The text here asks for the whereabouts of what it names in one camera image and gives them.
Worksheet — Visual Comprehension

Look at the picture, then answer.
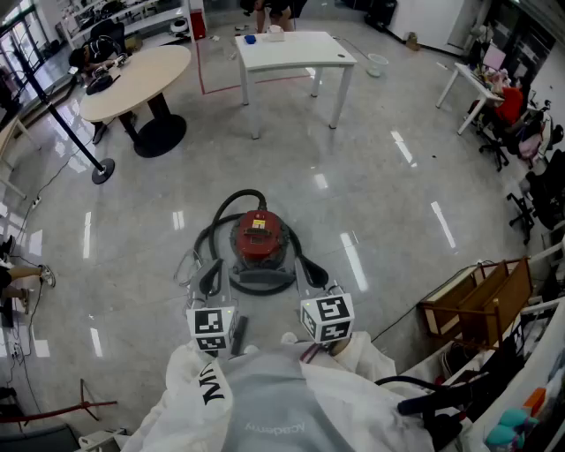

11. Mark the red cabinet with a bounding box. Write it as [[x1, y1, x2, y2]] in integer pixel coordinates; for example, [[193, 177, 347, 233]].
[[189, 8, 207, 41]]

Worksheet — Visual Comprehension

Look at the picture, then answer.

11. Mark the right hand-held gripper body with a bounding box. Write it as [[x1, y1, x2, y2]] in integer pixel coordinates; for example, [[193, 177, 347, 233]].
[[299, 285, 356, 344]]

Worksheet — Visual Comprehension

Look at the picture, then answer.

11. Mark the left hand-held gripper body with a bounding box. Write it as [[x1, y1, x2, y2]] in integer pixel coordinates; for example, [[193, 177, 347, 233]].
[[185, 289, 239, 358]]

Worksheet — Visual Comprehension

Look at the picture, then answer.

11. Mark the person's torso in white jacket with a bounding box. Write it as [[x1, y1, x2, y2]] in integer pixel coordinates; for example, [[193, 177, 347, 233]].
[[121, 330, 478, 452]]

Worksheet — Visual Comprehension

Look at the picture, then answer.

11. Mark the red vacuum cleaner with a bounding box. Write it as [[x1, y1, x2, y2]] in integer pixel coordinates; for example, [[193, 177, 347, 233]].
[[227, 209, 305, 296]]

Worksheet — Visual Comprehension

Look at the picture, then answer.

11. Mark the white office desk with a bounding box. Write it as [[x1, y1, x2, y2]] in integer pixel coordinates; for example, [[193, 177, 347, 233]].
[[435, 61, 504, 136]]

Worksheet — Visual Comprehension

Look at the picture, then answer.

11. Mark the round beige table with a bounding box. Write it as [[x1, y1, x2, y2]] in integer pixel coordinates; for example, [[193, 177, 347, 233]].
[[79, 44, 192, 159]]

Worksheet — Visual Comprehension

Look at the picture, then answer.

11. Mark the black office chair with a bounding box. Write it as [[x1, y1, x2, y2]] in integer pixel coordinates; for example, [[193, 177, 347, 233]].
[[506, 149, 565, 246], [478, 109, 531, 173]]

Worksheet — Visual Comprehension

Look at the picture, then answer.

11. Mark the teal soft item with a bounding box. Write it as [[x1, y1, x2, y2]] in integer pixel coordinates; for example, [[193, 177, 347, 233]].
[[485, 408, 539, 449]]

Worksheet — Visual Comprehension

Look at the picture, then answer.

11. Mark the person's right forearm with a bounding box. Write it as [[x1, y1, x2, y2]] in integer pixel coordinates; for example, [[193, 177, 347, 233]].
[[328, 330, 396, 383]]

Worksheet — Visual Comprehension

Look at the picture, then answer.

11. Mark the brown wooden rack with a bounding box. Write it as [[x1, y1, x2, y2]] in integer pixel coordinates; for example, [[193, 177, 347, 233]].
[[418, 257, 533, 350]]

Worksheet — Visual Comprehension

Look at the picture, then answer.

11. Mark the white bucket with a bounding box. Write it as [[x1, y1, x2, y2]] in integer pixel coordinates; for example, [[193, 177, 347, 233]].
[[365, 52, 389, 79]]

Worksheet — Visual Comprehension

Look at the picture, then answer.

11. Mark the black equipment case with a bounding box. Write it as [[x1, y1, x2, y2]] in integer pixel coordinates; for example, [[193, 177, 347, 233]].
[[364, 0, 398, 32]]

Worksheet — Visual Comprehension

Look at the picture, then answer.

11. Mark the black coat stand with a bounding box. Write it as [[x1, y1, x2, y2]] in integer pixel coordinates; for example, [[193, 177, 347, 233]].
[[12, 43, 116, 185]]

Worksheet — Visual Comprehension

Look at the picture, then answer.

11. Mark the black harness strap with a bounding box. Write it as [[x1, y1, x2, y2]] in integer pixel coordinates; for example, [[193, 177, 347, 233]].
[[374, 374, 486, 447]]

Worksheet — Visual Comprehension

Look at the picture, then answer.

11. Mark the grey power cable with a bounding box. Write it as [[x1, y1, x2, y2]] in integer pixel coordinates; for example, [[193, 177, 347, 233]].
[[174, 249, 204, 310]]

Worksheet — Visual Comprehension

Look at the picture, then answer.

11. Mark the pink bag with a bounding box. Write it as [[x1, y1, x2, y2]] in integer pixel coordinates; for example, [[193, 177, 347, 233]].
[[518, 130, 544, 160]]

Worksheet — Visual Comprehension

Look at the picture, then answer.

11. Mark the white metal shelving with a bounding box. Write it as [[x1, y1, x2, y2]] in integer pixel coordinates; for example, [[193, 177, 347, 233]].
[[396, 299, 565, 452], [79, 426, 132, 452]]

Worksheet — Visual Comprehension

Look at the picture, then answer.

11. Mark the black vacuum hose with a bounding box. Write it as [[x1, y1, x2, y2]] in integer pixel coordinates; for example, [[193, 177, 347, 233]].
[[192, 188, 310, 297]]

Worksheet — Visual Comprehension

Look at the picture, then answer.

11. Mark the red metal stand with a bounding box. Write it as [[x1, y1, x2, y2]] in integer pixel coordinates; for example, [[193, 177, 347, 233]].
[[0, 378, 118, 427]]

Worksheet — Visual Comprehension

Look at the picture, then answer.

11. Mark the white rectangular table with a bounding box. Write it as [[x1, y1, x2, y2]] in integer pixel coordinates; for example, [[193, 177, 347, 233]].
[[234, 30, 358, 140]]

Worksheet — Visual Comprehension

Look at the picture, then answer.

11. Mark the beige rectangular table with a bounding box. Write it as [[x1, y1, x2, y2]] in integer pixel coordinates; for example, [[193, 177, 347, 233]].
[[0, 115, 41, 200]]

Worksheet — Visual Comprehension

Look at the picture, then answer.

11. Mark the person's left forearm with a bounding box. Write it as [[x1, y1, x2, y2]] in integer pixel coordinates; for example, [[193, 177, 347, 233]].
[[166, 339, 222, 398]]

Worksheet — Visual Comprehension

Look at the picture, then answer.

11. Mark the white storage shelf unit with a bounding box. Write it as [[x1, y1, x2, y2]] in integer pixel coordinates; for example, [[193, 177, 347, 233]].
[[56, 0, 195, 49]]

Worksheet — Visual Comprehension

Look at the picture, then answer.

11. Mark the black bag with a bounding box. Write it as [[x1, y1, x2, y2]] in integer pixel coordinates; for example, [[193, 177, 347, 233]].
[[85, 72, 121, 96]]

